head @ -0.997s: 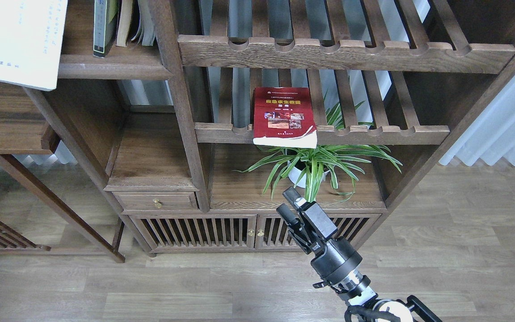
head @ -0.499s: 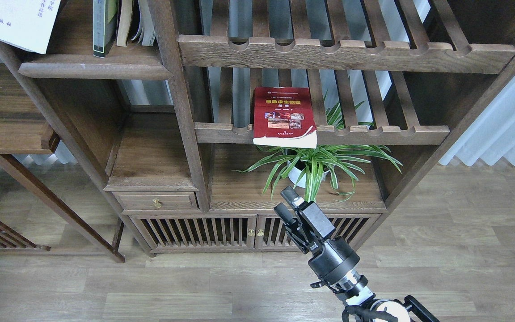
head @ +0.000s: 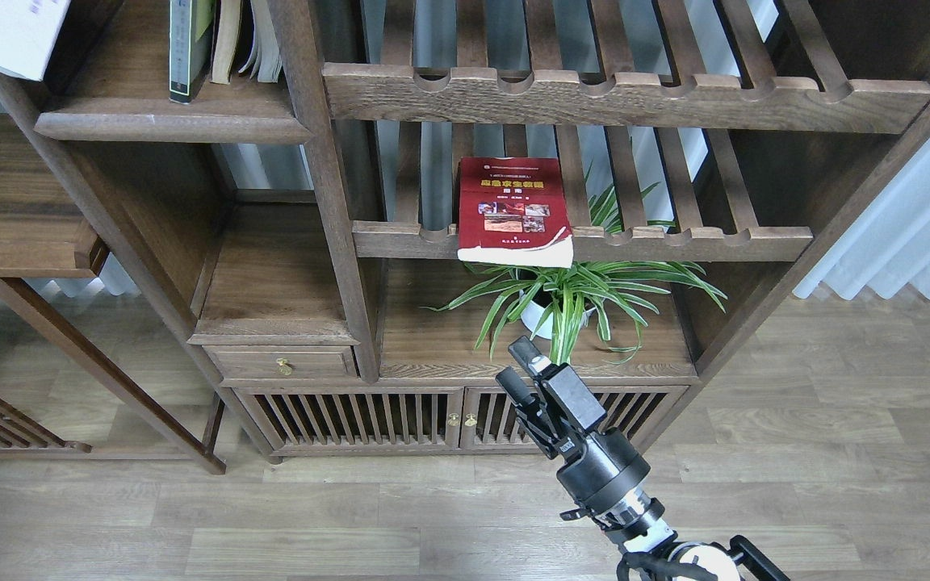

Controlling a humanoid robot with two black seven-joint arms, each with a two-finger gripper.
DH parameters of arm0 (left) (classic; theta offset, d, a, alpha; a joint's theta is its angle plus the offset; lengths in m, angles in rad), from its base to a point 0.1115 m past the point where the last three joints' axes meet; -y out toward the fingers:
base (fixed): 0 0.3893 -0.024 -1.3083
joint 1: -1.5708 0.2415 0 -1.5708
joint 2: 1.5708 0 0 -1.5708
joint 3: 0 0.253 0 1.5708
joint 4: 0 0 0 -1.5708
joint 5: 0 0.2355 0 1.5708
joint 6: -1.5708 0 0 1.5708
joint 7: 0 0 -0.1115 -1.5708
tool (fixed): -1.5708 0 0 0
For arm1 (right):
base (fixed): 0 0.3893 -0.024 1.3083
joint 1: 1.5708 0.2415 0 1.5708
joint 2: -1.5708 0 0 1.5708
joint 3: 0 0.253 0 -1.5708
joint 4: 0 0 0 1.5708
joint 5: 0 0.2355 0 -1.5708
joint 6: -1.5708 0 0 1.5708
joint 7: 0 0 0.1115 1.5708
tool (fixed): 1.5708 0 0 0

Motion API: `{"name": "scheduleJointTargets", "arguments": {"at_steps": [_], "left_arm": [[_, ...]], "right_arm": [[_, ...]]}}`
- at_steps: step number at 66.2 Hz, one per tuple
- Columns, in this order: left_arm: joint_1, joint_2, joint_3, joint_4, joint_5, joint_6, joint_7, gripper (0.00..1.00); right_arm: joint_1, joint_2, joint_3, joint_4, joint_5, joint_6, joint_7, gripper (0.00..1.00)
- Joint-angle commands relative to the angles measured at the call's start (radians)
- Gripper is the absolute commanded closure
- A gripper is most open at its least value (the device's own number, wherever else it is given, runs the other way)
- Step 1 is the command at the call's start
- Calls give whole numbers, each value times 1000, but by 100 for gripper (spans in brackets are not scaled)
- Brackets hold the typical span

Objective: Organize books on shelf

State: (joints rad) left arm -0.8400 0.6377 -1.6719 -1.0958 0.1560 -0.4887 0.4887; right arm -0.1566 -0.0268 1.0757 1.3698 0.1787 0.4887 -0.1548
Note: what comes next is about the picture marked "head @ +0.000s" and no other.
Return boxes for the white open standing book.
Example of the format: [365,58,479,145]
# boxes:
[237,0,282,82]

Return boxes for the tan standing book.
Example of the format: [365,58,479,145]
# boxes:
[209,0,243,85]

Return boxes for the brass cabinet door knobs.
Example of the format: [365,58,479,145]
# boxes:
[446,413,479,427]

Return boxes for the wooden side table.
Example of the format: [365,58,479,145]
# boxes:
[0,114,225,474]

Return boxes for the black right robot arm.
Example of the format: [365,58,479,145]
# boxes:
[496,337,785,580]

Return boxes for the red cover book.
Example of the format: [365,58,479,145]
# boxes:
[457,156,573,268]

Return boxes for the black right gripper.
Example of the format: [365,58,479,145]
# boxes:
[495,336,651,517]

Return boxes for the grey green cover book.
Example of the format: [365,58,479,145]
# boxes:
[169,0,216,104]

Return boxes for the dark wooden bookshelf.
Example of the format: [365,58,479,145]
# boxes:
[0,1,930,459]

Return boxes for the white curtain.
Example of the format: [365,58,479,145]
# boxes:
[794,139,930,300]

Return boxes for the white plant pot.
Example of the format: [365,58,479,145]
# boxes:
[509,278,597,352]

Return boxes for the brass drawer knob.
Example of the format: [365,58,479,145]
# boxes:
[274,357,294,378]

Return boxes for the white paperback book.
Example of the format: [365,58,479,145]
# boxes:
[0,1,69,81]

